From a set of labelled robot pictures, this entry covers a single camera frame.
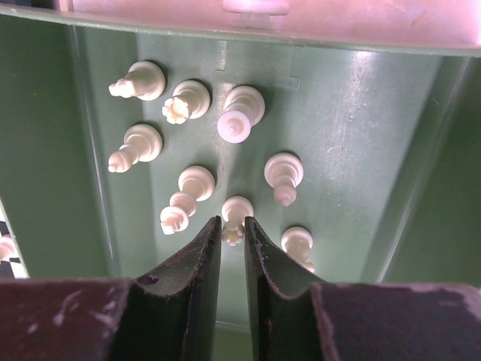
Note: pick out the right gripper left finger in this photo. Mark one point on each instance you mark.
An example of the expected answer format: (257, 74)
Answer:
(170, 313)

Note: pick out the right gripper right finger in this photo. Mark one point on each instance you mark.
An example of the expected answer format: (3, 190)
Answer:
(292, 312)

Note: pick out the white rook piece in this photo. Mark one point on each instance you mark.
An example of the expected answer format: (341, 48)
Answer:
(234, 211)
(190, 100)

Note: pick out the black and white chessboard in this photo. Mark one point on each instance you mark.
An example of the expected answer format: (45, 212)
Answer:
(11, 264)

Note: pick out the white bishop piece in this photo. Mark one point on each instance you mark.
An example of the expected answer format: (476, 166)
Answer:
(284, 172)
(141, 143)

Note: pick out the white king piece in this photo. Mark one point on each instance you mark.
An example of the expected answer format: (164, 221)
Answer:
(196, 184)

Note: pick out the dark green tray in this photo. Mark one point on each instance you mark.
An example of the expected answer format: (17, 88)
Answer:
(388, 135)

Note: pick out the white pawn piece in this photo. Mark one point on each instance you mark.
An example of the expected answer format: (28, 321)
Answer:
(7, 248)

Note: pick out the pink box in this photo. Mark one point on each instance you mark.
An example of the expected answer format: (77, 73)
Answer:
(407, 23)

